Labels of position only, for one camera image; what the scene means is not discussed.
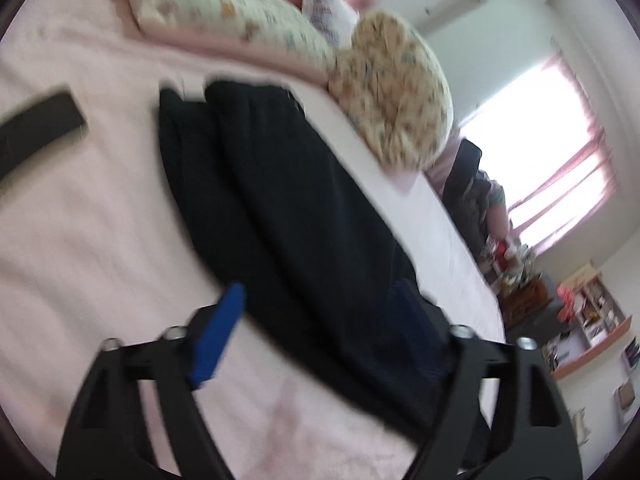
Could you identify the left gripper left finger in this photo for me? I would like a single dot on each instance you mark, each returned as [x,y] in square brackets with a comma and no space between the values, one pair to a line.
[106,436]

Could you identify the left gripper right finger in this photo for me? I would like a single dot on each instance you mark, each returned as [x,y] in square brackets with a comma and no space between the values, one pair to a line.
[499,414]

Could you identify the black pants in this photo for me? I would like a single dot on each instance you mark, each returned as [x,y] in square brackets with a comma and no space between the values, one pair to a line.
[268,205]

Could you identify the wooden chair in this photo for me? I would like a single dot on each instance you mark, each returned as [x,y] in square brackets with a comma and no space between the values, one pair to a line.
[523,302]

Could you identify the cluttered desk items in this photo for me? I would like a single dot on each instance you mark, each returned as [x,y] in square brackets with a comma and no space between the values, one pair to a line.
[507,266]

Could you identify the pile of dark clothes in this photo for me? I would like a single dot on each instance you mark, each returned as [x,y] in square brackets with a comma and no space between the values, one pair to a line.
[475,203]

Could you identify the pink window curtain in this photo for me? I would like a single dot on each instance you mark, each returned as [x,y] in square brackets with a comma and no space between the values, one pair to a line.
[543,143]

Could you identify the rolled bear print duvet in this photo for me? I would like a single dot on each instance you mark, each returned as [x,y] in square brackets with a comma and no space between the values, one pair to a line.
[392,88]

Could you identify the bear print long pillow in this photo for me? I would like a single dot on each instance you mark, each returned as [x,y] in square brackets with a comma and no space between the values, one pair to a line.
[270,33]

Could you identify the purple floral pillow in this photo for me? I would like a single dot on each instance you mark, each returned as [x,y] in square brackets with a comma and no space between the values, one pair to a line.
[334,19]

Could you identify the pink wall bookshelf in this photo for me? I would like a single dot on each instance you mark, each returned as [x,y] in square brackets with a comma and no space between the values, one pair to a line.
[589,362]

